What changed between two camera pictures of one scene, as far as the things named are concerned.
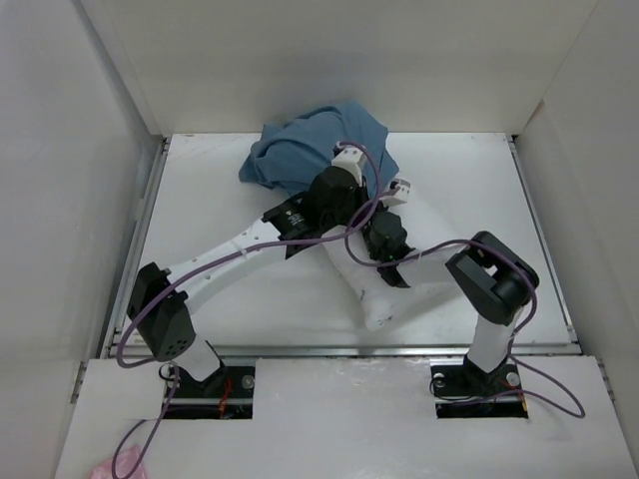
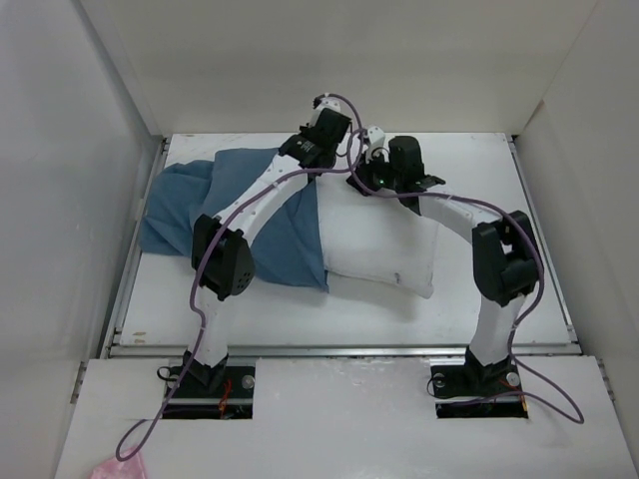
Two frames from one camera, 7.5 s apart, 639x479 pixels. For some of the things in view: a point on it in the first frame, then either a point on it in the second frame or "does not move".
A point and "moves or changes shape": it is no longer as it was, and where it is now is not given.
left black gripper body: (357, 198) -> (306, 131)
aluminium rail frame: (131, 349) does not move
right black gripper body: (378, 208) -> (378, 175)
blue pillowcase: (292, 156) moves or changes shape
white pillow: (382, 303) moves or changes shape
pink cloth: (126, 457) does not move
